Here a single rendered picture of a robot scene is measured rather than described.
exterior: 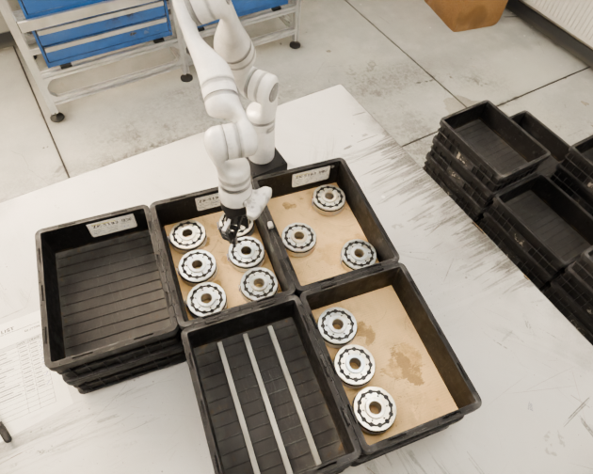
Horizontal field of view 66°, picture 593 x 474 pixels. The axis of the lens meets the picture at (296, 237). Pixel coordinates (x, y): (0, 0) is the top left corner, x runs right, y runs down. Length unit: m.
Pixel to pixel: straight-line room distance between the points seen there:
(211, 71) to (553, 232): 1.73
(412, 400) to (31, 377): 1.00
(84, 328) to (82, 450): 0.30
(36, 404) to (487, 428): 1.18
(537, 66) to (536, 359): 2.75
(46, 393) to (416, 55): 3.12
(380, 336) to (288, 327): 0.24
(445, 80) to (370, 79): 0.53
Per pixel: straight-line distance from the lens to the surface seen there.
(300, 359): 1.21
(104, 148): 2.92
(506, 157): 2.33
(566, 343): 1.62
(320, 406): 1.18
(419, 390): 1.24
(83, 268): 1.42
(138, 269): 1.37
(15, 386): 1.48
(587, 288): 2.06
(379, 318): 1.28
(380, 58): 3.56
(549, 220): 2.33
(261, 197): 1.04
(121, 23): 2.98
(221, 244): 1.37
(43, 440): 1.41
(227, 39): 1.16
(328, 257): 1.35
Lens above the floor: 1.97
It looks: 56 degrees down
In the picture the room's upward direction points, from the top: 5 degrees clockwise
